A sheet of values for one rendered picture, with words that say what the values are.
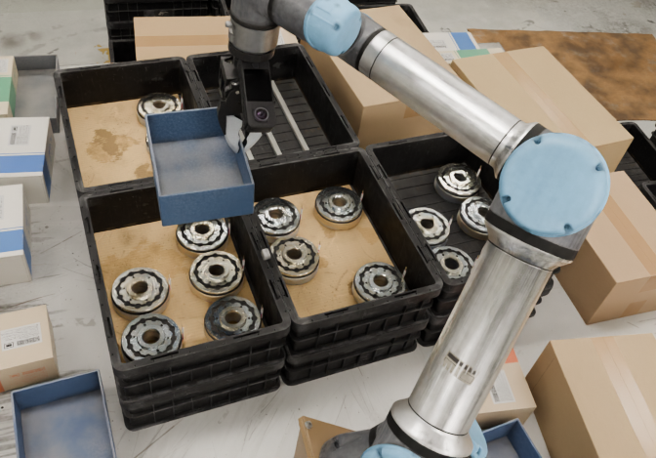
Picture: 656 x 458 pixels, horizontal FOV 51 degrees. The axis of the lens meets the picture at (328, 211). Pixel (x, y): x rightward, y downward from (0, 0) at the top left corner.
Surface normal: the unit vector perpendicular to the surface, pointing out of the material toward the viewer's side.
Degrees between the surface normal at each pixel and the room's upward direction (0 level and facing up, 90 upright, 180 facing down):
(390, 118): 90
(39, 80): 0
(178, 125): 90
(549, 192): 45
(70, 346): 0
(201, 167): 2
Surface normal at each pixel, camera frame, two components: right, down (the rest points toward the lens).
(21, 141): 0.12, -0.67
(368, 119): 0.39, 0.71
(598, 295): -0.95, 0.14
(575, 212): -0.32, -0.07
